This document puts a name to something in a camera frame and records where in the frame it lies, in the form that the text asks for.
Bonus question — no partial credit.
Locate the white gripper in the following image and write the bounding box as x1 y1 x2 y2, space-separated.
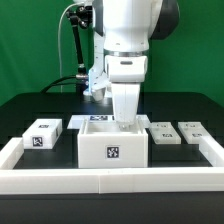
105 55 148 130

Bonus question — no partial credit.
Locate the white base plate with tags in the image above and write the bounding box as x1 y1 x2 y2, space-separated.
67 115 150 129

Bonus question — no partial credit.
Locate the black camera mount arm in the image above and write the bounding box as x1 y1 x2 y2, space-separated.
66 5 92 92

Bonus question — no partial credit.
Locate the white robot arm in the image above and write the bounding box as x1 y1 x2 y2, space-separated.
73 0 180 128

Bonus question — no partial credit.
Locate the white door panel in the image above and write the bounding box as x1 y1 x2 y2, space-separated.
149 122 181 144
178 122 209 144

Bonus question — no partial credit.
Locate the black cable bundle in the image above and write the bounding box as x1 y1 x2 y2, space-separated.
39 75 88 94

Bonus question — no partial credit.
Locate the white cabinet body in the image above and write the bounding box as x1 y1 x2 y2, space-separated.
77 119 148 168

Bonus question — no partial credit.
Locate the white cable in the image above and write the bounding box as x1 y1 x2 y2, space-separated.
57 2 78 94

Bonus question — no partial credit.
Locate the white cabinet top block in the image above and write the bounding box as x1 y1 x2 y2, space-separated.
22 119 62 149

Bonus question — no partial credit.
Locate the white U-shaped fence frame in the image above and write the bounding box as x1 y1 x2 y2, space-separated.
0 136 224 195

